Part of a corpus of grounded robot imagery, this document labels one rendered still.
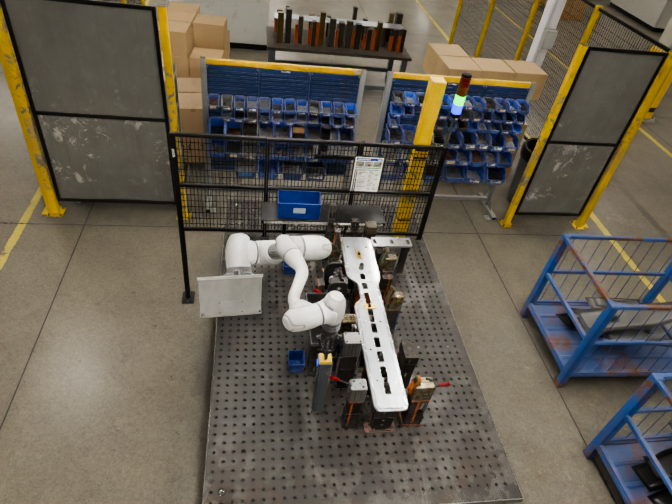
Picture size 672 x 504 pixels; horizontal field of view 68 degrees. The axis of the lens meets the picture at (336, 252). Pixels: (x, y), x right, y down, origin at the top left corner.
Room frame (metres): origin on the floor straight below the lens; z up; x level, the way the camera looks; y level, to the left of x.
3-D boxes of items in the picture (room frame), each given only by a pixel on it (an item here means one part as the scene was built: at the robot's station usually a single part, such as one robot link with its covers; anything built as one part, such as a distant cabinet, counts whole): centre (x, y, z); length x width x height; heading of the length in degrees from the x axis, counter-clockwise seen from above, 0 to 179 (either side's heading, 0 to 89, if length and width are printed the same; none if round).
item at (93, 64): (3.82, 2.16, 1.00); 1.34 x 0.14 x 2.00; 103
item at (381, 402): (2.12, -0.26, 1.00); 1.38 x 0.22 x 0.02; 13
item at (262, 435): (2.32, -0.09, 0.68); 2.56 x 1.61 x 0.04; 13
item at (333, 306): (1.58, -0.02, 1.53); 0.13 x 0.11 x 0.16; 123
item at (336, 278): (2.19, -0.03, 0.94); 0.18 x 0.13 x 0.49; 13
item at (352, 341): (1.78, -0.16, 0.90); 0.13 x 0.10 x 0.41; 103
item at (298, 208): (2.93, 0.32, 1.10); 0.30 x 0.17 x 0.13; 102
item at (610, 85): (4.81, -2.28, 1.00); 1.04 x 0.14 x 2.00; 103
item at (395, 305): (2.23, -0.41, 0.87); 0.12 x 0.09 x 0.35; 103
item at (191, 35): (6.71, 2.29, 0.52); 1.20 x 0.80 x 1.05; 10
